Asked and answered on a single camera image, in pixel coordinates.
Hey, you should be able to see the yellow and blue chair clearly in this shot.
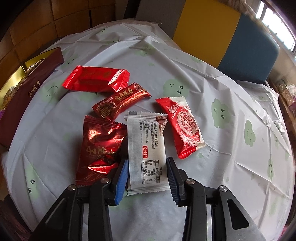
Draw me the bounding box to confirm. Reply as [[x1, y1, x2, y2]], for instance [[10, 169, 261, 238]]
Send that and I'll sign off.
[[135, 1, 280, 83]]

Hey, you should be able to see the maroon and gold gift box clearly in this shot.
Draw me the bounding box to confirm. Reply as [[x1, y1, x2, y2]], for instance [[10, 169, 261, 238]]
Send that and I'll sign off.
[[1, 47, 64, 148]]

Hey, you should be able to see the red white patterned snack pack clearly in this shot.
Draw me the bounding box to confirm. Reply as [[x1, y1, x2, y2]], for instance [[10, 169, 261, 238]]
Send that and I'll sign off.
[[156, 96, 206, 160]]

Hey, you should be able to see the slim red gold-print snack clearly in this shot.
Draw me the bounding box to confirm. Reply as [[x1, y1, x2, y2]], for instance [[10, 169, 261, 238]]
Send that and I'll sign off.
[[92, 82, 151, 121]]

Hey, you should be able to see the dark red foil snack bag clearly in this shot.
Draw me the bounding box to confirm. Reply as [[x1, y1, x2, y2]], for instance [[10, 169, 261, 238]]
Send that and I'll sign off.
[[75, 115, 127, 186]]

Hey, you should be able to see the plain bright red snack pack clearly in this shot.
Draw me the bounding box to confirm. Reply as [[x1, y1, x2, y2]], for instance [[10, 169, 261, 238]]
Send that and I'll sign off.
[[62, 65, 130, 93]]

